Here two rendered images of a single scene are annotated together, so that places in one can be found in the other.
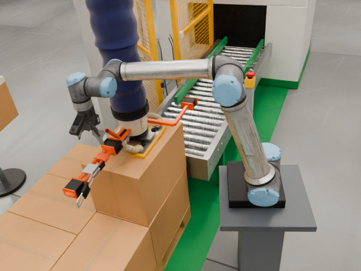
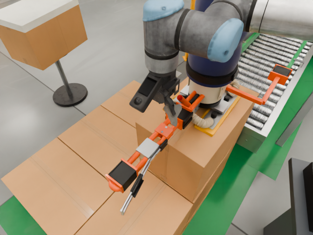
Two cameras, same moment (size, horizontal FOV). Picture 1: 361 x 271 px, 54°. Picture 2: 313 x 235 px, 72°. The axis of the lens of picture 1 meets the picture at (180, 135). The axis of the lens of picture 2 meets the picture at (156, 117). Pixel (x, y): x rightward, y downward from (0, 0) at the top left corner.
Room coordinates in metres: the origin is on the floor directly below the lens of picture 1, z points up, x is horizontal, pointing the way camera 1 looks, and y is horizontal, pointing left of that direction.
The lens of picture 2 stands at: (0.98, 0.36, 1.77)
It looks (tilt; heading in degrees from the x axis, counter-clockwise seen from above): 49 degrees down; 12
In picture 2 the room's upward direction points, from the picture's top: straight up
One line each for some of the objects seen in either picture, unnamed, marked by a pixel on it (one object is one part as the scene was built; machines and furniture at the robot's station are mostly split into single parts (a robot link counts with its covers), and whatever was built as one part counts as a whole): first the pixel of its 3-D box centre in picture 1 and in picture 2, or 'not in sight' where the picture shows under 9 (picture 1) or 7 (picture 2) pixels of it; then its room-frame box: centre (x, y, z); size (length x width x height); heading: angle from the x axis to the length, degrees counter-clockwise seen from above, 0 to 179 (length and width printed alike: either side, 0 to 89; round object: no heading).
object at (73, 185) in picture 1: (74, 187); (122, 175); (1.29, 0.55, 1.07); 0.08 x 0.07 x 0.05; 155
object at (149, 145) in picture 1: (149, 138); (220, 108); (1.79, 0.20, 0.97); 0.34 x 0.10 x 0.05; 155
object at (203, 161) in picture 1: (165, 152); (219, 114); (2.12, 0.13, 0.58); 0.70 x 0.03 x 0.06; 64
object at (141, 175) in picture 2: (91, 182); (146, 173); (1.32, 0.46, 1.07); 0.31 x 0.03 x 0.05; 167
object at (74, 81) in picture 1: (78, 87); (163, 27); (1.47, 0.45, 1.52); 0.10 x 0.09 x 0.12; 73
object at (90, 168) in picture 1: (91, 171); (147, 150); (1.41, 0.48, 1.07); 0.07 x 0.07 x 0.04; 65
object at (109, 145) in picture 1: (112, 145); (179, 115); (1.61, 0.39, 1.07); 0.10 x 0.08 x 0.06; 65
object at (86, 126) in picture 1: (87, 117); (162, 80); (1.48, 0.45, 1.36); 0.09 x 0.08 x 0.12; 154
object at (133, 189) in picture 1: (139, 165); (195, 129); (1.81, 0.29, 0.74); 0.60 x 0.40 x 0.40; 153
